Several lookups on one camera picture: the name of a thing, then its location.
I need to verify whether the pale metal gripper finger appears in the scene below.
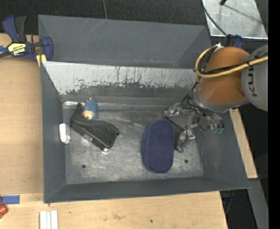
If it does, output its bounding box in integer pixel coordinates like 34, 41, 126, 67
177, 129, 196, 153
164, 102, 193, 117

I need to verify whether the blue dotted soft pouch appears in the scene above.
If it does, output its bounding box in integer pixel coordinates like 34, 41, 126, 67
141, 118, 175, 174

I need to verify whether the black fabric case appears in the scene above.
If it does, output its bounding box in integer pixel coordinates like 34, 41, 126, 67
70, 102, 120, 153

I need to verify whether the blue toy animal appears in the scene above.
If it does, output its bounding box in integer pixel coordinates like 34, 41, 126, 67
82, 97, 99, 121

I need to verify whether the grey metal bin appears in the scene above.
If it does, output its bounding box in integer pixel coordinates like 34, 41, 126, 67
37, 14, 251, 204

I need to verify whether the small white block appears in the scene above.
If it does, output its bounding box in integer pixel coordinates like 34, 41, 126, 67
59, 123, 71, 145

